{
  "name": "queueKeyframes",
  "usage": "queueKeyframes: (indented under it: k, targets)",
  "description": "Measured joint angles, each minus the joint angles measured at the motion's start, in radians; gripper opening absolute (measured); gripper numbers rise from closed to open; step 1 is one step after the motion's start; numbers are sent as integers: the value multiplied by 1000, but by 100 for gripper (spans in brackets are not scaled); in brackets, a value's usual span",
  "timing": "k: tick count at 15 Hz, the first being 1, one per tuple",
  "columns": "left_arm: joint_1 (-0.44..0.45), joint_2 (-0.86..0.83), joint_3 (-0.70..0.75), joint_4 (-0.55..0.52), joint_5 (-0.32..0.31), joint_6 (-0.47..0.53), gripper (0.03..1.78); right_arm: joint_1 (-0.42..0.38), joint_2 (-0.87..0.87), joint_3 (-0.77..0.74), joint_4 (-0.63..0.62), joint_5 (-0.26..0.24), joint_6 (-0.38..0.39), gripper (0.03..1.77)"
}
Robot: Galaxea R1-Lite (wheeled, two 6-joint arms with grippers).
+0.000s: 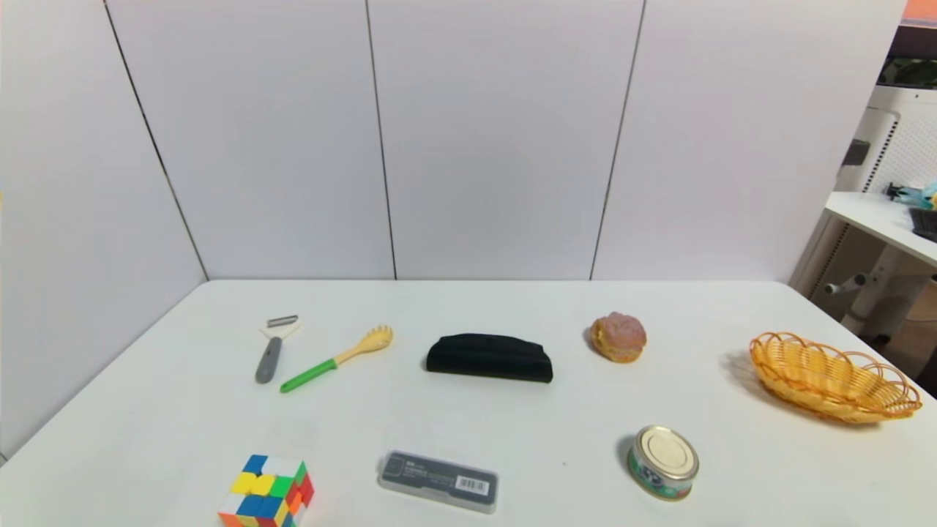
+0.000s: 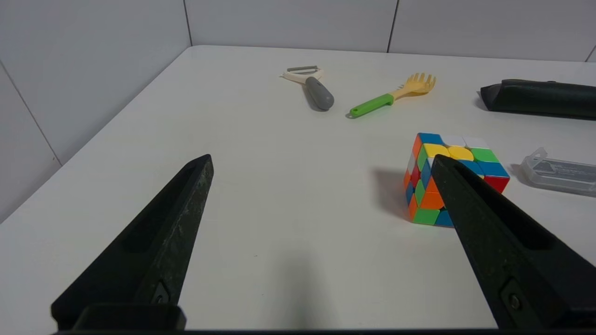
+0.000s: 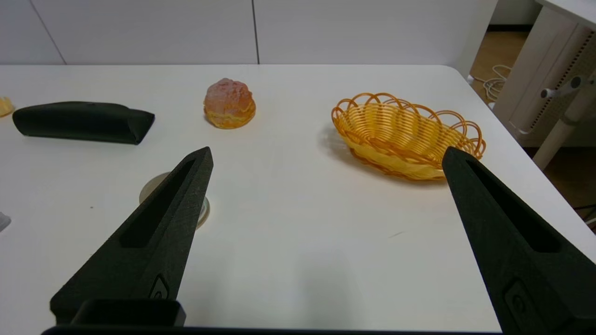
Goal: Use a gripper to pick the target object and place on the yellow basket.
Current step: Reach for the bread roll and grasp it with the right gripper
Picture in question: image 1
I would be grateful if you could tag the brown cream puff bread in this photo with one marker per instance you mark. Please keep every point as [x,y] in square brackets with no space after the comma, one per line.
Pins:
[619,338]

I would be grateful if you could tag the yellow woven plastic basket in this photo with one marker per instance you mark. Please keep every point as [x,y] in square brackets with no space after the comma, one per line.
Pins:
[827,377]

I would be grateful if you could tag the teal object on desk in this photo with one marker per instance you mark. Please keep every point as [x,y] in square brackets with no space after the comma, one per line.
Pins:
[911,195]

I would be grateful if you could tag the black fabric pouch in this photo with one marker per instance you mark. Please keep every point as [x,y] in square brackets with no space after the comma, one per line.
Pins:
[489,357]

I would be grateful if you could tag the clear plastic case with barcode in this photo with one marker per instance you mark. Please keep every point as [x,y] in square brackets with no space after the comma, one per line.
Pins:
[438,480]

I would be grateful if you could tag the round tin can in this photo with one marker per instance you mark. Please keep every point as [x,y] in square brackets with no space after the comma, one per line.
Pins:
[664,461]

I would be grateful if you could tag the multicoloured puzzle cube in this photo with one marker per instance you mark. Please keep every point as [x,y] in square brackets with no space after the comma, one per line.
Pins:
[267,492]

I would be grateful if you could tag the grey box on panel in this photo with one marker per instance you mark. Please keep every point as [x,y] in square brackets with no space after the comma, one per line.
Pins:
[855,152]

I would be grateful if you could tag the white side desk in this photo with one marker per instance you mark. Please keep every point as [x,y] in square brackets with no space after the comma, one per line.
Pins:
[875,217]

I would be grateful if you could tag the white desk leg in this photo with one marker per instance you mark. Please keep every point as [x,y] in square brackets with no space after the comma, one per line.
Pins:
[889,289]

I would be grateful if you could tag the white perforated panel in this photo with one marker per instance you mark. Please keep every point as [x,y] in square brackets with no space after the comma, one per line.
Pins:
[908,139]

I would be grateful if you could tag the black keyboard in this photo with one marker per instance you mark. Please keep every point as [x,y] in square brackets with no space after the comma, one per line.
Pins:
[925,223]

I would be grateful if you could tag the dark screen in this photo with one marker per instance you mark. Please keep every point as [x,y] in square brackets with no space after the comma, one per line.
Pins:
[911,62]

